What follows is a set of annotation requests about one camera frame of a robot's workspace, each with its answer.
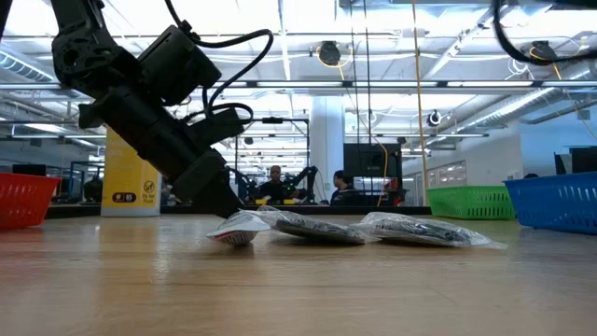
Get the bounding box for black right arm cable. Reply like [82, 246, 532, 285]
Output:
[492, 0, 597, 67]

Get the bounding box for grey round pad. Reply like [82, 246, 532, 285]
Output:
[349, 211, 509, 251]
[237, 204, 382, 246]

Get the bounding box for person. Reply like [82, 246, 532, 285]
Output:
[329, 169, 370, 207]
[255, 164, 299, 206]

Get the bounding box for silver ventilation duct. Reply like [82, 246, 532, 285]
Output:
[459, 86, 597, 134]

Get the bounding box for black aluminium table frame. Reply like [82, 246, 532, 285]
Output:
[44, 203, 433, 219]

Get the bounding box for green plastic basket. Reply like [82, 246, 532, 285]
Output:
[425, 185, 517, 221]

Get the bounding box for white small toothpaste tube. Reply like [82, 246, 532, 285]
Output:
[206, 212, 272, 248]

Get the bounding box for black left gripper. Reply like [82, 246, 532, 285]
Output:
[77, 87, 244, 220]

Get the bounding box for black monitor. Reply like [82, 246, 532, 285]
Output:
[343, 143, 404, 179]
[11, 162, 49, 177]
[553, 146, 597, 176]

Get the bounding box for red plastic basket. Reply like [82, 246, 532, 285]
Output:
[0, 172, 62, 231]

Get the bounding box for black background frame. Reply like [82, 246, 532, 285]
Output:
[232, 116, 312, 206]

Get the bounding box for white building column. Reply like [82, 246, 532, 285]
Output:
[310, 95, 347, 203]

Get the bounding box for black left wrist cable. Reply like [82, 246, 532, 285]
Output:
[162, 0, 276, 123]

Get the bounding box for blue plastic basket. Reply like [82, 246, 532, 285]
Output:
[503, 171, 597, 236]

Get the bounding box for yellow wipes canister white lid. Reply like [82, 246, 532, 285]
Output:
[101, 125, 163, 218]

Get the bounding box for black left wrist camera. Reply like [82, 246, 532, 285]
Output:
[186, 105, 256, 142]

